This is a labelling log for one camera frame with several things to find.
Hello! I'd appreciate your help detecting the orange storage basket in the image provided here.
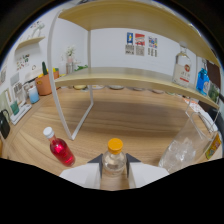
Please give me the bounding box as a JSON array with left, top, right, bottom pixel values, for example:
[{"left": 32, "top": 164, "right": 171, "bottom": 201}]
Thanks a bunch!
[{"left": 34, "top": 69, "right": 60, "bottom": 97}]

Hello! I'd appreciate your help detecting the green potted plant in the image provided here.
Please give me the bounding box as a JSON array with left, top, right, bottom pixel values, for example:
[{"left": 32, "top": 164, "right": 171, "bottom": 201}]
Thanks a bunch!
[{"left": 73, "top": 64, "right": 89, "bottom": 72}]

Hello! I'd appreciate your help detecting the white flower vase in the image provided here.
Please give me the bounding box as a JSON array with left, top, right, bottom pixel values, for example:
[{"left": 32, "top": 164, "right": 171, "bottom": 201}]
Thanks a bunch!
[{"left": 65, "top": 45, "right": 76, "bottom": 75}]

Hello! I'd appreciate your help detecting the blue liquid bottle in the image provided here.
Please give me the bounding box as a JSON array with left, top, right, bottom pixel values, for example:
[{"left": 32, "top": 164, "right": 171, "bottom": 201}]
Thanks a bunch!
[{"left": 195, "top": 61, "right": 211, "bottom": 97}]

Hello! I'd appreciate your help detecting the green cup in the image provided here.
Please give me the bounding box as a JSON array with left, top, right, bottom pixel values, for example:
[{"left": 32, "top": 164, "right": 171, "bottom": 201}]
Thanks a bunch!
[{"left": 9, "top": 100, "right": 20, "bottom": 116}]

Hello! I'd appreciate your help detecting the clear bottle red label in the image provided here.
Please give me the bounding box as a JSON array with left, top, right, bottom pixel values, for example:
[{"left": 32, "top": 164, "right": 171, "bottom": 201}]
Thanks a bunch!
[{"left": 171, "top": 41, "right": 193, "bottom": 88}]

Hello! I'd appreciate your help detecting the small red liquid bottle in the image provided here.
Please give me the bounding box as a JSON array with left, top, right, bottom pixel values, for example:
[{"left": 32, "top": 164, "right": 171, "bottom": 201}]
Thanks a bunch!
[{"left": 42, "top": 126, "right": 76, "bottom": 168}]

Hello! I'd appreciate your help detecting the clear bottle orange cap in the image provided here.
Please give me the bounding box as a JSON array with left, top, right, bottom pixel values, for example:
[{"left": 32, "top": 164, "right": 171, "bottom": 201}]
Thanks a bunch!
[{"left": 101, "top": 137, "right": 128, "bottom": 178}]

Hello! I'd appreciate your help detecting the dark green bottle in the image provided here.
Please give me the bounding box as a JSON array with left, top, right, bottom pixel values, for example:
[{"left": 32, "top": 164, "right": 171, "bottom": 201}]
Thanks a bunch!
[{"left": 207, "top": 81, "right": 221, "bottom": 103}]

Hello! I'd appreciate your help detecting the glass tumbler with ice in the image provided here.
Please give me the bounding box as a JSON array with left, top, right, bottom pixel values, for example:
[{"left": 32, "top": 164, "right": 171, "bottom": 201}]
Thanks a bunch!
[{"left": 158, "top": 111, "right": 214, "bottom": 174}]

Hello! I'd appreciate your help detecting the white tray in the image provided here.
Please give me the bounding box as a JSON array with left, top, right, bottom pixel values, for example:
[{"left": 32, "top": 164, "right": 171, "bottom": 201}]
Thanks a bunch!
[{"left": 9, "top": 103, "right": 33, "bottom": 126}]

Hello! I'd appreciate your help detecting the white frame wooden shelf rack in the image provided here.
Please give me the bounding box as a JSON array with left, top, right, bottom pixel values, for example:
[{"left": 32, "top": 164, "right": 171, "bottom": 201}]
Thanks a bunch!
[{"left": 46, "top": 0, "right": 223, "bottom": 141}]

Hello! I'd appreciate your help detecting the black handbag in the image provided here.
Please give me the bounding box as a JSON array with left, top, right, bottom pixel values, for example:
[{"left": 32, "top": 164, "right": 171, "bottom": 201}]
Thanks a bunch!
[{"left": 0, "top": 109, "right": 12, "bottom": 140}]

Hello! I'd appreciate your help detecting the wooden wall shelf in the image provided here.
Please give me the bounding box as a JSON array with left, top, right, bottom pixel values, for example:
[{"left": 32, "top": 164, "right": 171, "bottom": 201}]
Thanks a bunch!
[{"left": 14, "top": 36, "right": 46, "bottom": 51}]

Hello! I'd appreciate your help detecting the blue white cup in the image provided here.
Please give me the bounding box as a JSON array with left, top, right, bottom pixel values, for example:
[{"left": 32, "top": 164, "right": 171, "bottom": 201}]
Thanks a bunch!
[{"left": 28, "top": 86, "right": 40, "bottom": 104}]

